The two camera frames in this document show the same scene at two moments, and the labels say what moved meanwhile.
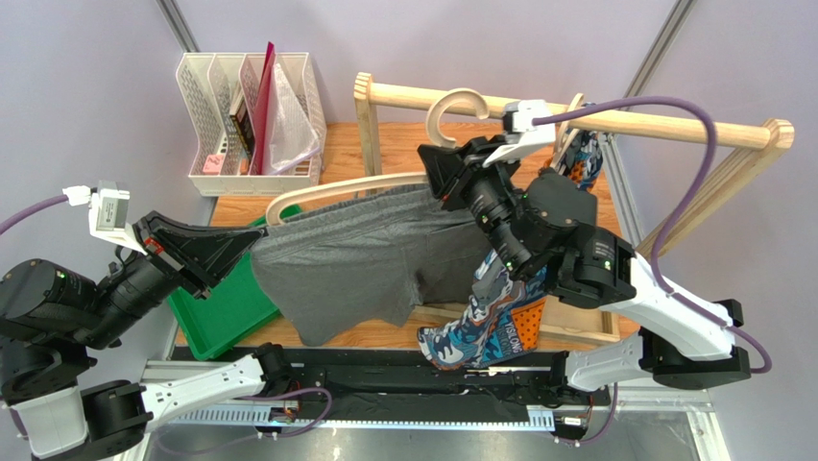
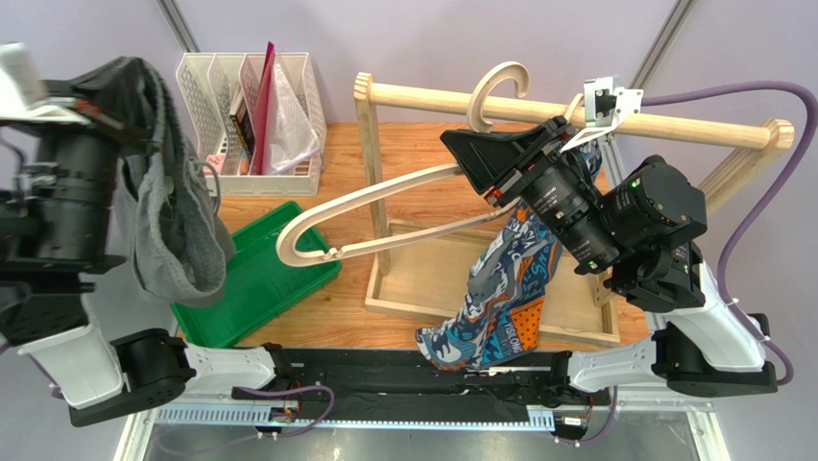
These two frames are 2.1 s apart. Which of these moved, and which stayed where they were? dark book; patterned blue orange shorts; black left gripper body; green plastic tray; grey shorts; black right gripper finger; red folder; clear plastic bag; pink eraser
Moved: grey shorts; black left gripper body; black right gripper finger
Stayed: pink eraser; clear plastic bag; red folder; patterned blue orange shorts; dark book; green plastic tray
